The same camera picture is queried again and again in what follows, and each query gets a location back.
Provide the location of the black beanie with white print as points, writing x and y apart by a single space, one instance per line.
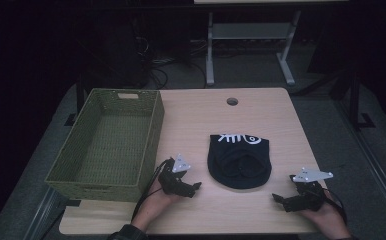
239 166

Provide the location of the green woven basket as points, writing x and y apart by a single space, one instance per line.
114 140

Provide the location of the white metal stand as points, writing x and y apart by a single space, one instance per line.
247 31

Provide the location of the black metal stand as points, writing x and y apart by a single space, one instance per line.
79 100
356 100

